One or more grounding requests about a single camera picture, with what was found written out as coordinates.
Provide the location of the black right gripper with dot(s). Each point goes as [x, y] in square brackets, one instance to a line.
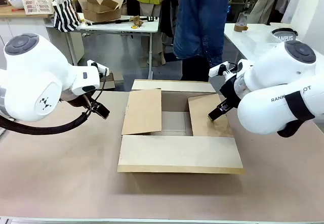
[230, 90]

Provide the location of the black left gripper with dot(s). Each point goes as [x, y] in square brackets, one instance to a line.
[76, 101]

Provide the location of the large brown cardboard box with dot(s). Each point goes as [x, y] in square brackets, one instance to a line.
[177, 153]

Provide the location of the brown packing tape roll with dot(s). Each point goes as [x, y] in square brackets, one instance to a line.
[241, 27]

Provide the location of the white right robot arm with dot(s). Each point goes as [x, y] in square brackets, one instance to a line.
[273, 82]

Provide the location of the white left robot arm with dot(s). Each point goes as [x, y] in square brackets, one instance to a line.
[30, 77]

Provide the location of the small cardboard box on floor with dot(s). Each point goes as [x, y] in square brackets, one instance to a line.
[114, 78]

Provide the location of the open shallow cardboard box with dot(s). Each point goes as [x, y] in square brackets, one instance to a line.
[101, 12]

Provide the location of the plain white table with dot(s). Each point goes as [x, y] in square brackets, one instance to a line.
[248, 42]

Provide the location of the white table with grey legs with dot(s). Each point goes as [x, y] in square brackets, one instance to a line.
[114, 28]

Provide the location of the black rod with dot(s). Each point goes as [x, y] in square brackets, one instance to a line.
[111, 21]

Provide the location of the small yellow tape roll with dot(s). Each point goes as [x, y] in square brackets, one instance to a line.
[134, 27]

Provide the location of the person in denim shirt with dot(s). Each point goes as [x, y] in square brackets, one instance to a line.
[200, 19]

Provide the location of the crumpled brown paper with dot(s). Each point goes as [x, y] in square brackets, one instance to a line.
[136, 20]

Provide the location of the grey cap with lettering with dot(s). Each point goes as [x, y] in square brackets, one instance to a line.
[284, 35]

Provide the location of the black white striped bag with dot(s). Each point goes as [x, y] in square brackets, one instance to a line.
[65, 14]

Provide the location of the person in beige clothes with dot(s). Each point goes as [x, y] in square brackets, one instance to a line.
[263, 4]

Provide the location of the white cabinet with wooden top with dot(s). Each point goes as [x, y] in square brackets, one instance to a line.
[25, 21]

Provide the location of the white plastic basket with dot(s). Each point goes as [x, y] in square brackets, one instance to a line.
[38, 2]

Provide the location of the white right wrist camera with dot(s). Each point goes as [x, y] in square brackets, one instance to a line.
[217, 69]

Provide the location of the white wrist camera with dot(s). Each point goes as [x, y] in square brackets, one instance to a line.
[100, 67]
[217, 69]

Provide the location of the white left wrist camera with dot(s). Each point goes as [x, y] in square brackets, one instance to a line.
[100, 67]

